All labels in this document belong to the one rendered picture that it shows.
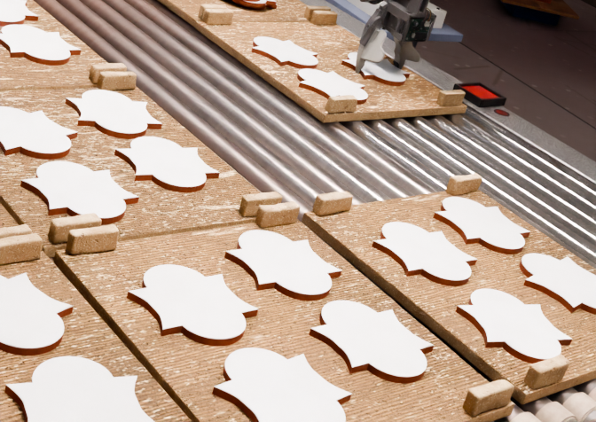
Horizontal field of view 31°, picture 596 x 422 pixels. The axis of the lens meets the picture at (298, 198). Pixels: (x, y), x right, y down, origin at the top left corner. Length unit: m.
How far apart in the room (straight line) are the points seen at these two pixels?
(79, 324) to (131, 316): 0.06
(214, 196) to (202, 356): 0.36
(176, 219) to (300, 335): 0.26
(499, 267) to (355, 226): 0.20
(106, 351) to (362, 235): 0.46
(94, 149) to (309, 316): 0.43
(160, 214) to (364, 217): 0.30
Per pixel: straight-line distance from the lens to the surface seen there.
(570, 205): 1.80
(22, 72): 1.69
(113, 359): 1.08
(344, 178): 1.63
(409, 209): 1.54
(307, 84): 1.87
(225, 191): 1.44
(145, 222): 1.33
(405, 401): 1.14
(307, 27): 2.21
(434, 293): 1.35
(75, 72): 1.73
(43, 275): 1.19
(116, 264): 1.23
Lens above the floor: 1.58
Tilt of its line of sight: 26 degrees down
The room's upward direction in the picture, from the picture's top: 16 degrees clockwise
